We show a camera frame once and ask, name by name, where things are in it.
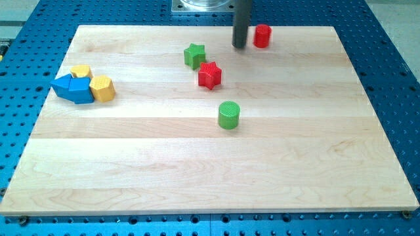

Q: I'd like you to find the blue perforated table plate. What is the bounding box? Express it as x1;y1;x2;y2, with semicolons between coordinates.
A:
1;1;419;235

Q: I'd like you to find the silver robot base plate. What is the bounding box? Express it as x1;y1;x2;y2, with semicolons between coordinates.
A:
171;0;236;12

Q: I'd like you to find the green cylinder block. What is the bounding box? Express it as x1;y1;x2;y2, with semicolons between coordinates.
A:
218;101;240;130

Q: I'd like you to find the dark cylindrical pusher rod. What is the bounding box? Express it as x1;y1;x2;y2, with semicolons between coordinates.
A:
232;0;253;49

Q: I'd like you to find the green star block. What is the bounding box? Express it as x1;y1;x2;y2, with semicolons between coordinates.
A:
183;43;206;70

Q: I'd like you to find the blue cube block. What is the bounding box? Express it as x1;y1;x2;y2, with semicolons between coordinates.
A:
68;77;94;104

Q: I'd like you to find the yellow heart block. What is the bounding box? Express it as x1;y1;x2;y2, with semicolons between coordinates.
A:
70;64;93;79

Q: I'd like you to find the yellow hexagon block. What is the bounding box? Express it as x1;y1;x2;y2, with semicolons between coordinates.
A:
89;75;116;102

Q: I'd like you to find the red cylinder block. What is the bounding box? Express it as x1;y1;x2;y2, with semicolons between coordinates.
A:
253;24;272;48

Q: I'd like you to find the wooden board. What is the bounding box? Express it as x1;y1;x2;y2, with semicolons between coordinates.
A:
1;25;419;216

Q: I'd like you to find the red star block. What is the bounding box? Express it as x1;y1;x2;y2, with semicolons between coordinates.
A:
198;62;222;90

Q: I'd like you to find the blue triangle block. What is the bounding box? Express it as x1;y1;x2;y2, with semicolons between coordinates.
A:
50;73;72;100

